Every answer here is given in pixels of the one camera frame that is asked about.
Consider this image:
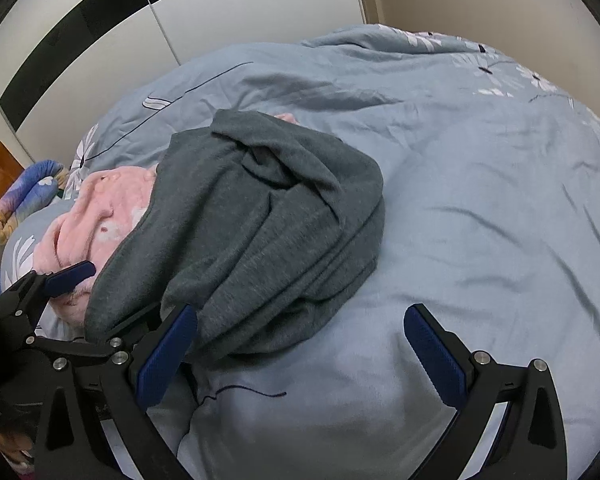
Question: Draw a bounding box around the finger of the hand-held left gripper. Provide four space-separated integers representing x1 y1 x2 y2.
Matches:
27 301 162 361
0 260 97 343

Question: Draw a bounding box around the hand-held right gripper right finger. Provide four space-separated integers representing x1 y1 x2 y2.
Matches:
403 303 569 480

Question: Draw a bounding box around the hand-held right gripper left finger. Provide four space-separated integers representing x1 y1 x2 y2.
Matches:
34 303 199 480

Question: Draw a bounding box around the grey knit garment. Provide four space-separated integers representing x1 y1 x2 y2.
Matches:
84 109 386 363

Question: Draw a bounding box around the pink fleece garment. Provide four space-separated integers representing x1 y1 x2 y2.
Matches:
32 112 301 327

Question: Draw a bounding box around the dark thread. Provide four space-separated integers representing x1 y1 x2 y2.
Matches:
199 385 287 405

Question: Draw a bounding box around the colourful floral blanket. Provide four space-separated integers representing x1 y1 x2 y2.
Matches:
0 159 65 262

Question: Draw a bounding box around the blue floral duvet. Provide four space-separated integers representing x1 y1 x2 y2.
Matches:
0 24 600 480

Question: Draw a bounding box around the white wardrobe with black stripe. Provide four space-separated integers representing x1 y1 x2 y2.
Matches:
0 0 377 171

